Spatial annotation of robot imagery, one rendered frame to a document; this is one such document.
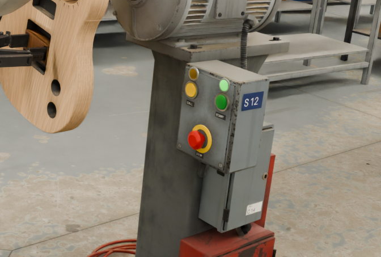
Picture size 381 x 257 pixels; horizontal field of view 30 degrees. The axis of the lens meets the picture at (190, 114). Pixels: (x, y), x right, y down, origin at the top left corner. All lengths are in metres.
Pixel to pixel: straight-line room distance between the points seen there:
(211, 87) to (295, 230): 2.02
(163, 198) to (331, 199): 2.03
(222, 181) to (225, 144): 0.33
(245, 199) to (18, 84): 0.63
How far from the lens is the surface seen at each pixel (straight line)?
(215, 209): 1.81
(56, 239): 3.10
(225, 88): 1.42
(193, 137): 1.48
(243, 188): 1.79
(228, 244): 1.86
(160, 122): 1.85
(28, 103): 1.71
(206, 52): 1.66
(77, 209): 3.36
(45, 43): 1.62
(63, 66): 1.57
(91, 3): 1.48
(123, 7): 1.67
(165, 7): 1.57
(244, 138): 1.47
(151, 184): 1.93
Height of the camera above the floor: 1.48
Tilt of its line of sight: 18 degrees down
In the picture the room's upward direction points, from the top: 7 degrees clockwise
